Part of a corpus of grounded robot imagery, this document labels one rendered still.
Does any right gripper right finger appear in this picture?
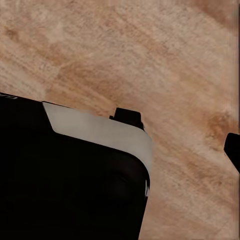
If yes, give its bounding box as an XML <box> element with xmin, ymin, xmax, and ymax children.
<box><xmin>224</xmin><ymin>133</ymin><xmax>240</xmax><ymax>173</ymax></box>

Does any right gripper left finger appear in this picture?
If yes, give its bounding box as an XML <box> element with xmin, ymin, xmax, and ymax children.
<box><xmin>0</xmin><ymin>133</ymin><xmax>26</xmax><ymax>193</ymax></box>

